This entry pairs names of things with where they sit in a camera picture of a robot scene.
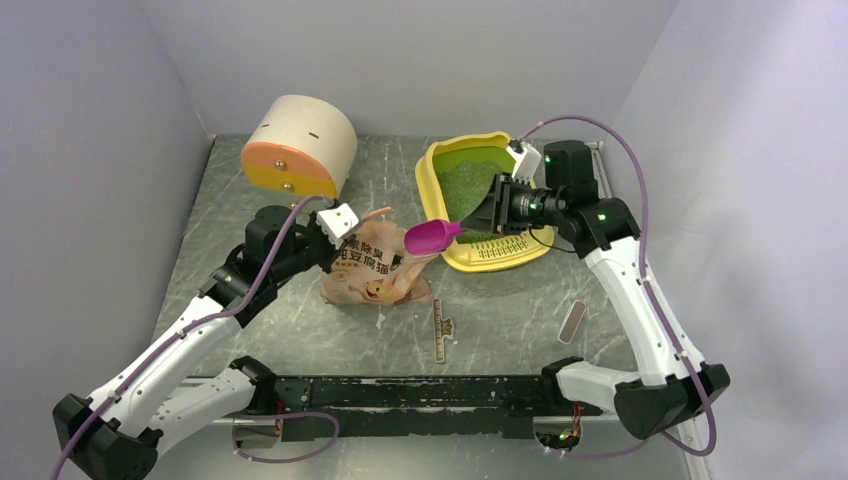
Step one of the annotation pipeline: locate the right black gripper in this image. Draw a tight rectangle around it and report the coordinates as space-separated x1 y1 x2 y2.
461 171 564 235

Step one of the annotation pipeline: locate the yellow green litter box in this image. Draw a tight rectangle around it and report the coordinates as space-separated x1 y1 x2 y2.
415 131 554 273

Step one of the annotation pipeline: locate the magenta plastic scoop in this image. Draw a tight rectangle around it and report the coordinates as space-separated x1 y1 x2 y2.
404 219 464 256

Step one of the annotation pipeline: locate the pink cat litter bag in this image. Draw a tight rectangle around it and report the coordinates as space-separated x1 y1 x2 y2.
321 206 438 306

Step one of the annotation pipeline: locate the white orange cylindrical bin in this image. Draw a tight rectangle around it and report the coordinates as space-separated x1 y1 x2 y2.
240 94 358 198

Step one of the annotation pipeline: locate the torn bag top strip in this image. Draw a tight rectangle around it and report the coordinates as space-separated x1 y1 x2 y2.
432 298 455 364

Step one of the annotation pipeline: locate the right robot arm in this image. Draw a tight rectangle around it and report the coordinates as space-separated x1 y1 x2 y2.
461 139 730 440

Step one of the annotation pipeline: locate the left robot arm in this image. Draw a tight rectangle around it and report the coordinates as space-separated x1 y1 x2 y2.
51 195 360 479

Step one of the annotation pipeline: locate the small white grey clip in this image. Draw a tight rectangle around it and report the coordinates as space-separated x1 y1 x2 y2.
556 301 587 345

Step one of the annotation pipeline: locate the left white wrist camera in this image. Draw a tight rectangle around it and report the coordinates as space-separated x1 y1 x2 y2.
316 203 361 249

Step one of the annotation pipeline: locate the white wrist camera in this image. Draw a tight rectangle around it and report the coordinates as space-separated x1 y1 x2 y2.
316 203 361 249
506 139 542 184

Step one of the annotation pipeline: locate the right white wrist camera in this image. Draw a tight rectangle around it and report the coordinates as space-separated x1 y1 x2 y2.
506 139 542 184

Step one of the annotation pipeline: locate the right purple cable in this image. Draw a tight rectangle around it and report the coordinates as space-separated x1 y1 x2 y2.
508 115 718 460

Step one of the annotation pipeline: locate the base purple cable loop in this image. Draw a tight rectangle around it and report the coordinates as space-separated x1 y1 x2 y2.
231 407 342 464

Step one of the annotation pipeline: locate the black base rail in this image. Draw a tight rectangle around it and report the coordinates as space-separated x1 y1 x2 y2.
228 357 604 442

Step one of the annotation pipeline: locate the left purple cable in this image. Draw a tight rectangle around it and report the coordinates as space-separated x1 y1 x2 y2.
49 193 336 480

